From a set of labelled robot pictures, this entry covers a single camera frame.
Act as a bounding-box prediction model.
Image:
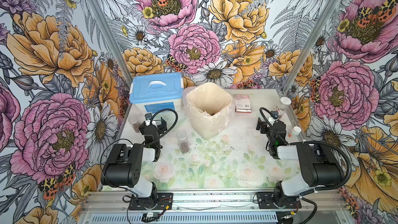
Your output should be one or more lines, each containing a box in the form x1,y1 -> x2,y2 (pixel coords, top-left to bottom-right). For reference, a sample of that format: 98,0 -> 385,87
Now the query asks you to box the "clear jar with dried flowers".
176,130 -> 190,153

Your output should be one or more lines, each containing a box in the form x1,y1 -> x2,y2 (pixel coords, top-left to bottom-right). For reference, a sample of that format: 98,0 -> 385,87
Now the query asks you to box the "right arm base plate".
255,192 -> 302,209

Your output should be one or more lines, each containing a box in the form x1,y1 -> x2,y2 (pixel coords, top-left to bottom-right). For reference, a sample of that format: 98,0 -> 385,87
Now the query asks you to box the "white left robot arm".
101,119 -> 167,209

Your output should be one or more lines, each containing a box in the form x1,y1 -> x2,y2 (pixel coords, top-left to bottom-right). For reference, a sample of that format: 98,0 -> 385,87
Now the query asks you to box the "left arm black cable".
146,108 -> 178,147

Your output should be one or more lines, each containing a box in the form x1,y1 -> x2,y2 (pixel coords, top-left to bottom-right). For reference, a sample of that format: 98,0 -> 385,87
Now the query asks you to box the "pink tea packet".
235,94 -> 252,113

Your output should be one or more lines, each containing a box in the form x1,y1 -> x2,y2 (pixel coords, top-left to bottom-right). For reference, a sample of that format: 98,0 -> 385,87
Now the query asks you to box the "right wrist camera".
268,111 -> 279,121

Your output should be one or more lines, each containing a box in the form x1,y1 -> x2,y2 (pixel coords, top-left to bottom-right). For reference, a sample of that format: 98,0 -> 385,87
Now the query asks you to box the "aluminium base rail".
79,189 -> 355,224

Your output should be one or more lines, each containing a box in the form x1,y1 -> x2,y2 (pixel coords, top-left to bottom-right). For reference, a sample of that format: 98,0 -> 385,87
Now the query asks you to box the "bin with plastic liner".
184,83 -> 234,140

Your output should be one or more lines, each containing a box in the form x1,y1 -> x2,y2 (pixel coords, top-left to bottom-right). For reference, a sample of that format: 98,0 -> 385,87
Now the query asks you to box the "blue lidded storage box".
129,73 -> 184,115

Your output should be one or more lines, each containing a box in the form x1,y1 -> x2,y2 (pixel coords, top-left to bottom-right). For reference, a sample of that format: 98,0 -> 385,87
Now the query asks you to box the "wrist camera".
268,111 -> 279,121
145,113 -> 153,121

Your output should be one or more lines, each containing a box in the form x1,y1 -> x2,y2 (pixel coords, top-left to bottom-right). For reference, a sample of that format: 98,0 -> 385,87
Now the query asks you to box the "tall jar with white lid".
277,96 -> 292,118

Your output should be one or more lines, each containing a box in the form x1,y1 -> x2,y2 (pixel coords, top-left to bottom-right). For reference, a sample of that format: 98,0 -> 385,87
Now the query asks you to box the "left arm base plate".
128,192 -> 174,211

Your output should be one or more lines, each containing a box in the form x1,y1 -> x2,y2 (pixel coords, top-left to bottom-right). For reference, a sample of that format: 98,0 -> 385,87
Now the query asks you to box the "clear jar at left edge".
128,114 -> 145,133

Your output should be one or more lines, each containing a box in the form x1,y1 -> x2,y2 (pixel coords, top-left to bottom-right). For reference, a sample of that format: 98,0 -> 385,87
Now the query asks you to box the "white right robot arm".
256,118 -> 352,208

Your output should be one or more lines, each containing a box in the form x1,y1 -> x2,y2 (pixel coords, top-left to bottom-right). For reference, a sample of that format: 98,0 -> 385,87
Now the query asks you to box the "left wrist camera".
145,113 -> 153,121

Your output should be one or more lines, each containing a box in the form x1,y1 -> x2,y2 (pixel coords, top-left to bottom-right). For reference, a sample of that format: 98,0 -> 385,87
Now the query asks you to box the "small white pill bottle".
290,126 -> 302,136

